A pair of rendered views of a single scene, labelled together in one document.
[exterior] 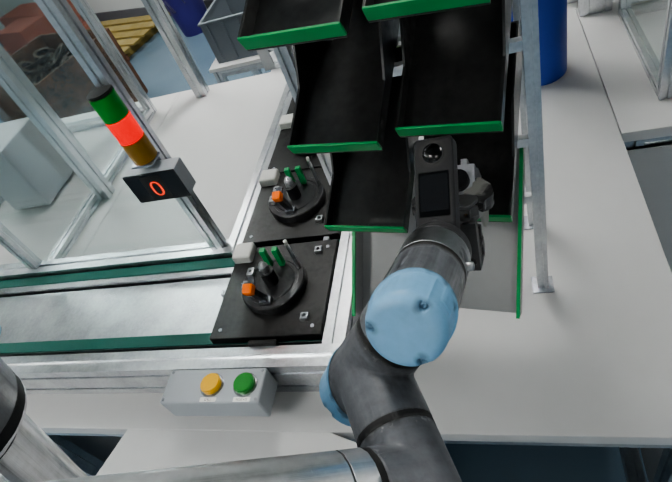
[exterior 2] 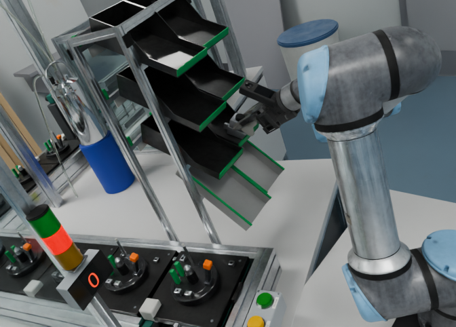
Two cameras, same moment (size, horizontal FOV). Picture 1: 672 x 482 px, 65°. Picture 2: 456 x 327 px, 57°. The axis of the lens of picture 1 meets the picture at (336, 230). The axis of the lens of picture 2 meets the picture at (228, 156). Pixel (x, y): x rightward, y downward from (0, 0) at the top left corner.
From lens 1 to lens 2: 1.09 m
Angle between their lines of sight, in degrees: 64
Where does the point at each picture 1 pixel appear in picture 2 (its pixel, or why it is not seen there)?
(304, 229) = (157, 270)
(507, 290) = (268, 171)
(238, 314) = (205, 309)
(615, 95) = (165, 162)
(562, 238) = not seen: hidden behind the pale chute
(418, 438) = not seen: hidden behind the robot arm
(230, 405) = (275, 314)
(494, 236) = (245, 160)
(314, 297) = (219, 260)
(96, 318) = not seen: outside the picture
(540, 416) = (320, 201)
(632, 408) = (324, 177)
